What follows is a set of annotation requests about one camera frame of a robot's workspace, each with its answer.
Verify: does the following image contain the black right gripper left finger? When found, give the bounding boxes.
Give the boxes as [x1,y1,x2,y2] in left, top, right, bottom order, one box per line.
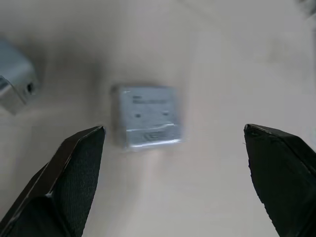
[0,126,106,237]

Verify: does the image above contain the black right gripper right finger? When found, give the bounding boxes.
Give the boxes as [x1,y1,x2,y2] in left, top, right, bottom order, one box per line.
[243,123,316,237]

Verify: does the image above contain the white wrapped power adapter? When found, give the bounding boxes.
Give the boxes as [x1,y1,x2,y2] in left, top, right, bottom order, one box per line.
[111,84,186,152]

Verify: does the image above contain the grey adapter at left edge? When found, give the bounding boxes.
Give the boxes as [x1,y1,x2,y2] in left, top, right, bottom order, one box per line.
[0,37,40,117]

